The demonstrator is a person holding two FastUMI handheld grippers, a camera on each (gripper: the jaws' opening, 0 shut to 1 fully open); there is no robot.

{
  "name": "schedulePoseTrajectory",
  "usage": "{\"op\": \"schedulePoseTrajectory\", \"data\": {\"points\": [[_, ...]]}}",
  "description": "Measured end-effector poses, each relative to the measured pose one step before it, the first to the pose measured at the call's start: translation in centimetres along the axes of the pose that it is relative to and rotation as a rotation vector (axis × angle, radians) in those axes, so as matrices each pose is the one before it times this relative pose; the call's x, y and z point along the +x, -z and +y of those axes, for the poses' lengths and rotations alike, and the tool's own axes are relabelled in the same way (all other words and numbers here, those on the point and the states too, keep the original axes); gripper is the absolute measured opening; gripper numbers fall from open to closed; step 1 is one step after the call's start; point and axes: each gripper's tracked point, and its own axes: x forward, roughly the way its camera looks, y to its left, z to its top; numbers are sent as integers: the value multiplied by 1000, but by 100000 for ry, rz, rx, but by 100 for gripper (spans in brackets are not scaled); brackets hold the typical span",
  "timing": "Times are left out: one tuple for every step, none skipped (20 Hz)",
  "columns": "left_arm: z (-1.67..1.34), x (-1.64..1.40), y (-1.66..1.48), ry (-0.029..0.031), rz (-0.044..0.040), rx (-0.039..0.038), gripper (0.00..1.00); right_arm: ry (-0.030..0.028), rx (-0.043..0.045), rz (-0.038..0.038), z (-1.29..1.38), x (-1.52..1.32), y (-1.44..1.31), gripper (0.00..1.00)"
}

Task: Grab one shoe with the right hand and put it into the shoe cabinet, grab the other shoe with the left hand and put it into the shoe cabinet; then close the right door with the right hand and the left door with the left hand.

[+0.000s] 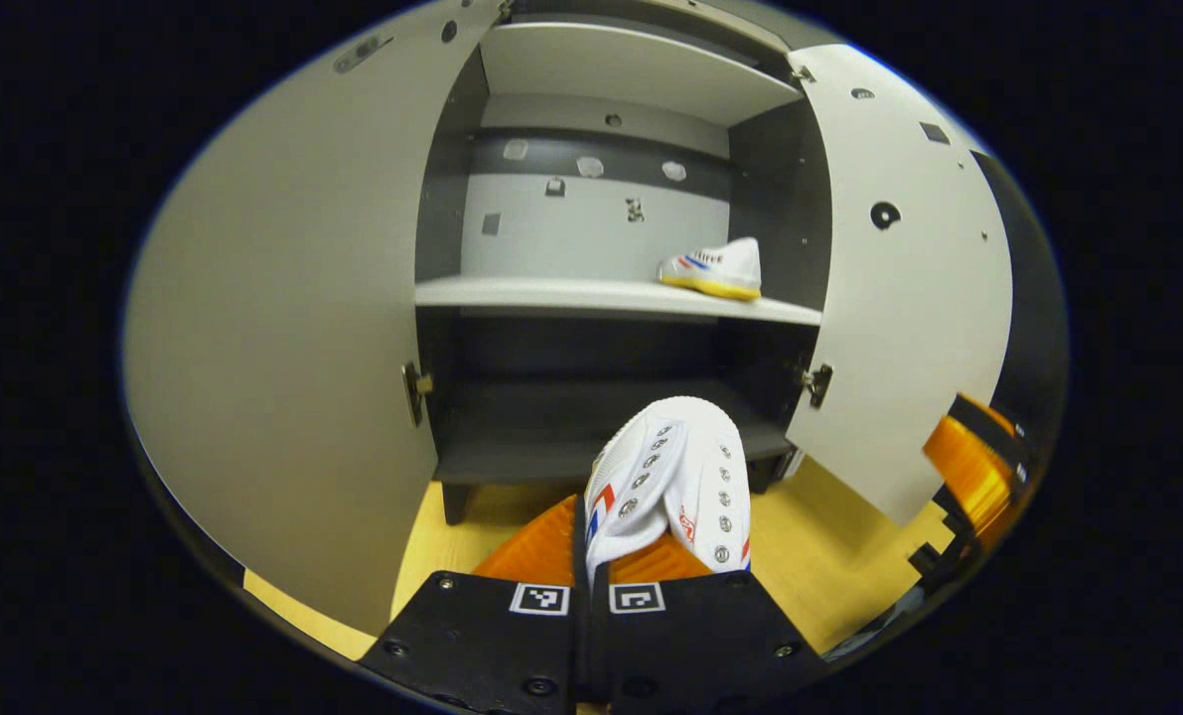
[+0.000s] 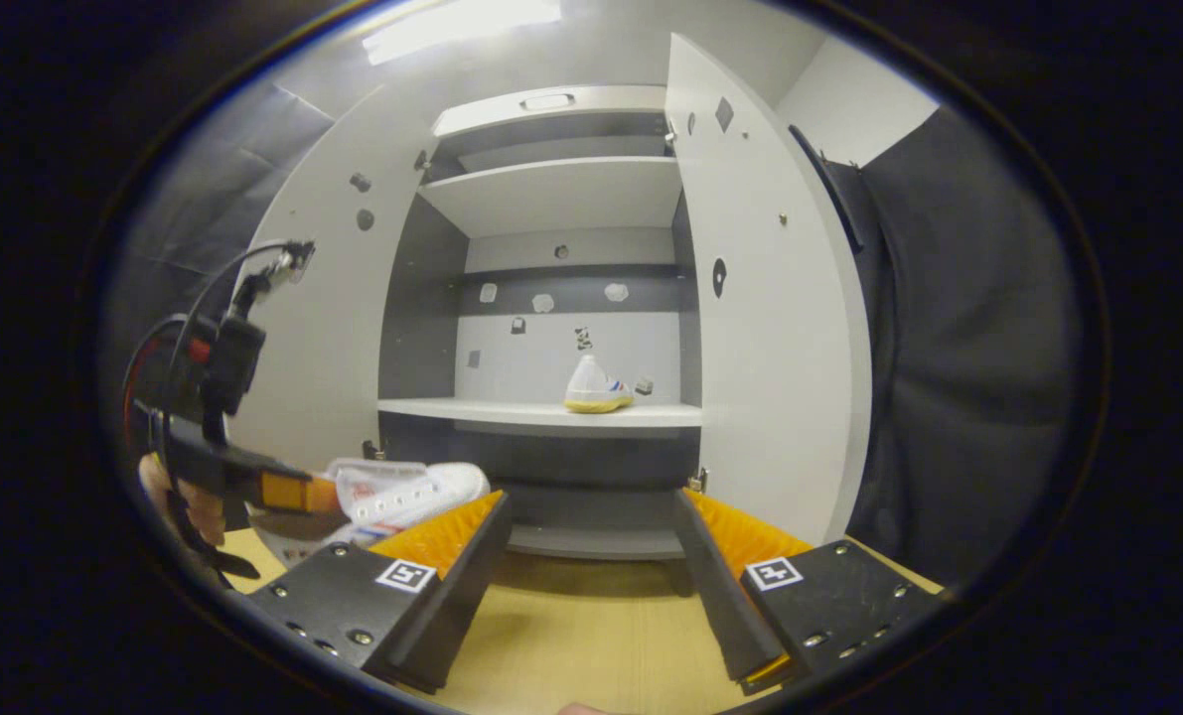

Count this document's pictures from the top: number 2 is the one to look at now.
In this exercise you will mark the white cabinet drawer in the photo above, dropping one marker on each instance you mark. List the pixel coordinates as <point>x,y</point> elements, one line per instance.
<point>611,99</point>

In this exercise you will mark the black backdrop cloth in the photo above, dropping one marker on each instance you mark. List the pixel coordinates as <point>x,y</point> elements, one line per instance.
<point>949,348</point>

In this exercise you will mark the white shoe cabinet door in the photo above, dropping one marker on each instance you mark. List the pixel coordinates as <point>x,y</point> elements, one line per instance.
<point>780,348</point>
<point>333,348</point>

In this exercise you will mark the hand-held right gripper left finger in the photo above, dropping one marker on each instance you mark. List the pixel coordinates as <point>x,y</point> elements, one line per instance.
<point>457,606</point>

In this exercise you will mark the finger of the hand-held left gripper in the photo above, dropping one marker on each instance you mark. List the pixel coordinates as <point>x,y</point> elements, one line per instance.
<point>293,492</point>

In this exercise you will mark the white shoe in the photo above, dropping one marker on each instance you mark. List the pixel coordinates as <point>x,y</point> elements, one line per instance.
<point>591,382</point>
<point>402,492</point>

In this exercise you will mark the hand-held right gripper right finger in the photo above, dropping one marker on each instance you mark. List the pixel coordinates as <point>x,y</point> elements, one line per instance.
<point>725,606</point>

